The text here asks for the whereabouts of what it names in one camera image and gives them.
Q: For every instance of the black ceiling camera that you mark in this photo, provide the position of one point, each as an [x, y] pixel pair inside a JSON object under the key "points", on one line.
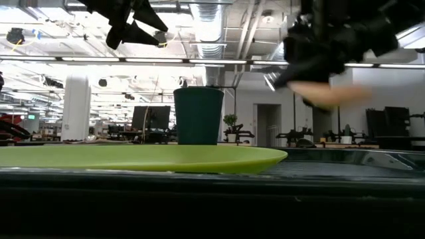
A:
{"points": [[163, 41]]}

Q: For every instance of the small background potted plant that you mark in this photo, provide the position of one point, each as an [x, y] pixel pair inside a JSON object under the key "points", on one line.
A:
{"points": [[230, 121]]}

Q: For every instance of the dark green plastic cup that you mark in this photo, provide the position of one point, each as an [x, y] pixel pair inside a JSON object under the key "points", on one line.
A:
{"points": [[198, 116]]}

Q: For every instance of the cactus in white pot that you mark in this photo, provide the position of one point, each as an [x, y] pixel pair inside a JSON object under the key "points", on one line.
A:
{"points": [[346, 137]]}

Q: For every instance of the red background machine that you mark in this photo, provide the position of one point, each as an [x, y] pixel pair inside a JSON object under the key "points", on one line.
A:
{"points": [[10, 127]]}

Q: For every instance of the dark background cabinet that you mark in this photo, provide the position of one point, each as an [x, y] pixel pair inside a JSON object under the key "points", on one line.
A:
{"points": [[388, 123]]}

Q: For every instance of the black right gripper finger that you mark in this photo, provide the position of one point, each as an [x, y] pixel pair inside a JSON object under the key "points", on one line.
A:
{"points": [[312, 71]]}

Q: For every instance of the black computer monitor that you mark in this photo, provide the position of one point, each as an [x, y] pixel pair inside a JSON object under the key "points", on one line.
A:
{"points": [[161, 117], [139, 117]]}

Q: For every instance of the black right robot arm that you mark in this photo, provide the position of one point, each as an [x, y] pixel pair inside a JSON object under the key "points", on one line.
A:
{"points": [[382, 26]]}

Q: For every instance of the long ceiling light strip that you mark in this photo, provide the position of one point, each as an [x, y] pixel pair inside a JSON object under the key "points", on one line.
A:
{"points": [[186, 60]]}

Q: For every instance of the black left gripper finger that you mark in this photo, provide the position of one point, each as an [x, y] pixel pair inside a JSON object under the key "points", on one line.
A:
{"points": [[129, 34], [149, 16]]}

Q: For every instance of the black background robot arm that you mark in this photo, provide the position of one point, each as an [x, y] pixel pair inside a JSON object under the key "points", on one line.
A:
{"points": [[244, 133], [293, 135]]}

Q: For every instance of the black ceiling device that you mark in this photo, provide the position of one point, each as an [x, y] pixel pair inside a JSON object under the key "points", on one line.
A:
{"points": [[15, 36]]}

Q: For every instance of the grey door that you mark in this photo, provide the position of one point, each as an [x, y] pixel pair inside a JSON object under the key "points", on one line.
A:
{"points": [[322, 126], [267, 123]]}

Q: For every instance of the white round pillar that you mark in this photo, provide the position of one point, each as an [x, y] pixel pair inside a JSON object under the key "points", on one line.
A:
{"points": [[76, 109]]}

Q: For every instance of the lime green plate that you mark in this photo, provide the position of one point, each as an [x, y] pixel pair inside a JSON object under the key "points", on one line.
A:
{"points": [[133, 157]]}

